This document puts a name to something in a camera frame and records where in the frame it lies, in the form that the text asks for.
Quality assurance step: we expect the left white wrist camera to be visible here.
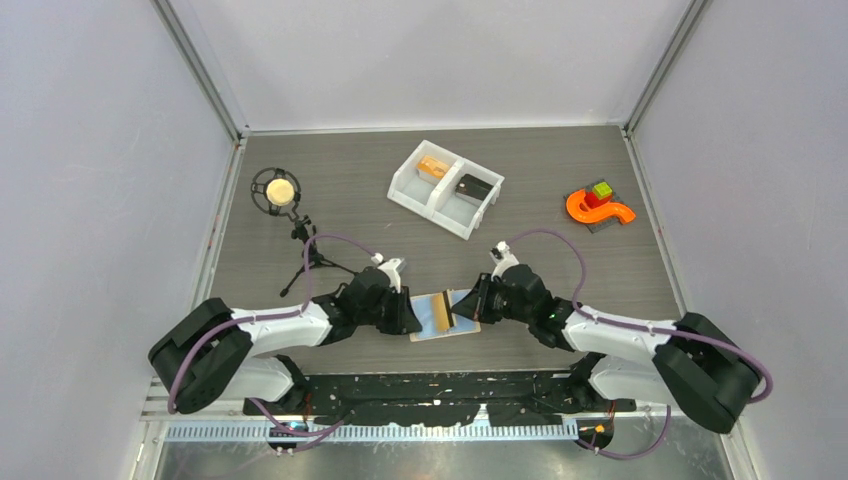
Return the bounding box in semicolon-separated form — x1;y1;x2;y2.
371;253;406;292

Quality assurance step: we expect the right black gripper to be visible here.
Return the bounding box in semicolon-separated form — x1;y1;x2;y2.
452;272;534;325

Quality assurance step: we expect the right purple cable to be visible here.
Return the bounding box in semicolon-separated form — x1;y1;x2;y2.
506;229;775;460

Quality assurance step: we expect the orange toy with blocks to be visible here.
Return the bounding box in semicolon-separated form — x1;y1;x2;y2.
564;179;636;233

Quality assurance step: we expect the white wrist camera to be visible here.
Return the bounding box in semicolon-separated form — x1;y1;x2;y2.
490;241;520;278
371;253;406;292

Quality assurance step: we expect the purple cable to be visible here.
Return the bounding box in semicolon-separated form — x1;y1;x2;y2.
166;233;386;452
506;229;775;460

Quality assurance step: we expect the microphone on black tripod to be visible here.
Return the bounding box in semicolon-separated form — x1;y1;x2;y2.
250;167;355;298

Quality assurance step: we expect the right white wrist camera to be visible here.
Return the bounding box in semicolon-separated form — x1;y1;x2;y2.
490;241;520;278

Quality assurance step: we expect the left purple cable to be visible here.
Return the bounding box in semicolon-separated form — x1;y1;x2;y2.
166;233;386;452

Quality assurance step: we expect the white two-compartment bin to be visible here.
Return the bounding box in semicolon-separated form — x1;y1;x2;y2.
387;140;505;240

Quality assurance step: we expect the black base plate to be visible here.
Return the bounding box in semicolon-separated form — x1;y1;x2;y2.
264;370;636;427

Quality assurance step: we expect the gold VIP credit card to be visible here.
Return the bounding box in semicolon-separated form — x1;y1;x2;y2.
430;290;456;333

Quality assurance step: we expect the black card stack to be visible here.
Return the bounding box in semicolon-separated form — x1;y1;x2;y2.
454;174;494;207

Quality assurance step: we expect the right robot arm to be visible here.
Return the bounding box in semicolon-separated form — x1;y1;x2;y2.
452;264;765;434

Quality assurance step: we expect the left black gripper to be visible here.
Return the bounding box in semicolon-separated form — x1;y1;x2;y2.
356;285;422;335

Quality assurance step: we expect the orange card stack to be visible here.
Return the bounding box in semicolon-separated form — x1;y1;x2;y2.
416;155;451;185

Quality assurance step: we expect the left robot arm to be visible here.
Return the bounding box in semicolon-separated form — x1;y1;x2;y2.
148;267;422;415

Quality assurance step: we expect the beige card holder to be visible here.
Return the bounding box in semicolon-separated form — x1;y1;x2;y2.
409;293;481;342

